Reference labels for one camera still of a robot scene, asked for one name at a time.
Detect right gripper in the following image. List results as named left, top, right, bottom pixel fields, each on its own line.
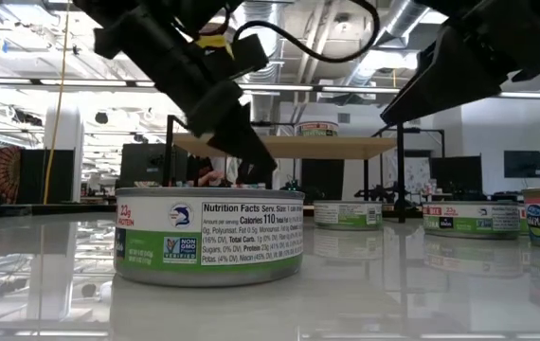
left=380, top=0, right=540, bottom=127

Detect yellow cable tag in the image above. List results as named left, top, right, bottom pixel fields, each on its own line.
left=194, top=33, right=236, bottom=61

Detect wooden shelf black metal legs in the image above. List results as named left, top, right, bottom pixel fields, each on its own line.
left=164, top=113, right=409, bottom=224

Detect person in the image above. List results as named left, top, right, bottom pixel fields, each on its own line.
left=187, top=154, right=242, bottom=188

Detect silver-lid tuna can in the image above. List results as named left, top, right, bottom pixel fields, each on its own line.
left=294, top=120, right=340, bottom=138
left=518, top=203, right=531, bottom=237
left=113, top=186, right=306, bottom=288
left=313, top=199, right=385, bottom=232
left=422, top=201, right=523, bottom=241

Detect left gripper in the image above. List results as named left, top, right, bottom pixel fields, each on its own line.
left=93, top=9, right=279, bottom=190

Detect tall black panel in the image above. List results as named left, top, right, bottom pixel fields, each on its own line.
left=300, top=158, right=346, bottom=203

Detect wall-mounted black screen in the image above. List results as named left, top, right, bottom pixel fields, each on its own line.
left=504, top=150, right=540, bottom=179

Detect black cabinet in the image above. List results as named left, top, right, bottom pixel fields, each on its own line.
left=18, top=149, right=76, bottom=205

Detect black computer monitor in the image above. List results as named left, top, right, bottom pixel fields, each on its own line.
left=120, top=143, right=189, bottom=188
left=429, top=154, right=483, bottom=195

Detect yellow power cable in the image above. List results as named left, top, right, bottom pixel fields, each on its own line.
left=42, top=0, right=71, bottom=205

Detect silver ventilation duct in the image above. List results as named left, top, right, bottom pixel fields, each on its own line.
left=239, top=0, right=295, bottom=84

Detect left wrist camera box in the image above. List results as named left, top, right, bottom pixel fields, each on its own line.
left=198, top=32, right=271, bottom=81

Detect white glossy table sheet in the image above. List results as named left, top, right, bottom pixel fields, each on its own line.
left=0, top=210, right=540, bottom=341

